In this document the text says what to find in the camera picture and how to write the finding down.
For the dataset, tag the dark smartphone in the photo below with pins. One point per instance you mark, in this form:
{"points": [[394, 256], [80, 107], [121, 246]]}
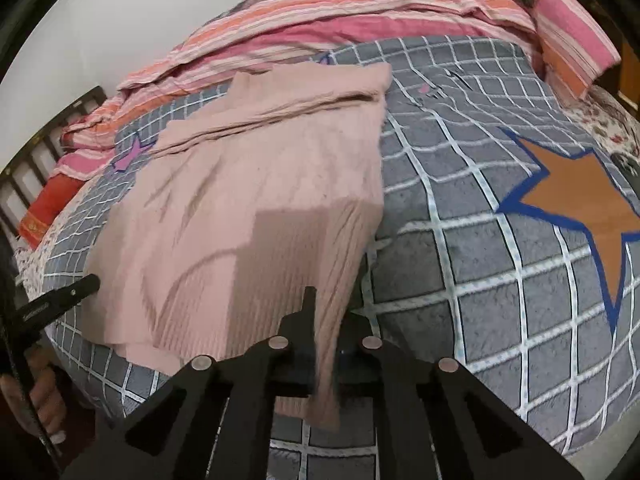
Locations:
{"points": [[627, 167]]}

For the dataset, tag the brown wooden door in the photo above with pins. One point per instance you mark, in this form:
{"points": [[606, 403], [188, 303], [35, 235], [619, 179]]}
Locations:
{"points": [[629, 72]]}

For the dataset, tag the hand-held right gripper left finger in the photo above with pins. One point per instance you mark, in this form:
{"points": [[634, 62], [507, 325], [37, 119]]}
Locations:
{"points": [[308, 321]]}

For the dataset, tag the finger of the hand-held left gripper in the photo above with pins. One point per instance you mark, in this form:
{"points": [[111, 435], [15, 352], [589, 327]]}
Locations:
{"points": [[65, 296]]}

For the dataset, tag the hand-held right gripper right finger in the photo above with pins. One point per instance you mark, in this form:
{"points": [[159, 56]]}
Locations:
{"points": [[382, 362]]}

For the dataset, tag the pink knit sweater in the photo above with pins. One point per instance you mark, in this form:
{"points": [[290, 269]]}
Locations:
{"points": [[240, 220]]}

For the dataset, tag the pink striped quilt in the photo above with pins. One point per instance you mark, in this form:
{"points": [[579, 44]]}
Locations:
{"points": [[350, 20]]}

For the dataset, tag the red pillow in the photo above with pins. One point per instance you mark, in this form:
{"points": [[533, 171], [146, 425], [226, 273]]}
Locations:
{"points": [[47, 207]]}

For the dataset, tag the person's left hand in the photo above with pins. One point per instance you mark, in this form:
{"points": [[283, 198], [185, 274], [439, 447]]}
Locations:
{"points": [[47, 402]]}

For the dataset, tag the dark wooden headboard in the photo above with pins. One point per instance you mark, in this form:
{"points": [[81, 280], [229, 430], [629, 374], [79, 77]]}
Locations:
{"points": [[45, 145]]}

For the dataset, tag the grey checked star blanket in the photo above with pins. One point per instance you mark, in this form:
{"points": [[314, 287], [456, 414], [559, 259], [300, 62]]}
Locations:
{"points": [[475, 240]]}

